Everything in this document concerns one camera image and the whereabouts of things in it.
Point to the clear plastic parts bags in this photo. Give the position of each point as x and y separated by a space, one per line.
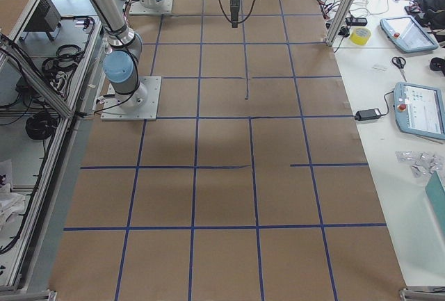
422 163

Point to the teal board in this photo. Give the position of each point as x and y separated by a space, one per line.
435 193

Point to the blue teach pendant far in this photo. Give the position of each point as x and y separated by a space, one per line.
407 34

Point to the blue teach pendant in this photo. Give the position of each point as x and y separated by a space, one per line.
419 110
407 34

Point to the black handled scissors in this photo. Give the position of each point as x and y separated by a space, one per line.
400 63

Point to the aluminium frame post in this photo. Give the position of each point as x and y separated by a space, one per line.
337 21

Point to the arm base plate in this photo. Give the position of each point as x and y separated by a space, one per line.
150 7
143 105

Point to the yellow tape roll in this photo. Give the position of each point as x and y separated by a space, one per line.
360 36

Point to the aluminium frame rail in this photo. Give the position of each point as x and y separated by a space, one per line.
41 81

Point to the black power adapter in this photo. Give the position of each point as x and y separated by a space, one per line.
368 114

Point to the blue teach pendant near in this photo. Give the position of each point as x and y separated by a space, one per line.
419 110

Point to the grey electronics box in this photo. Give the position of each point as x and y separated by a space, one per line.
45 18

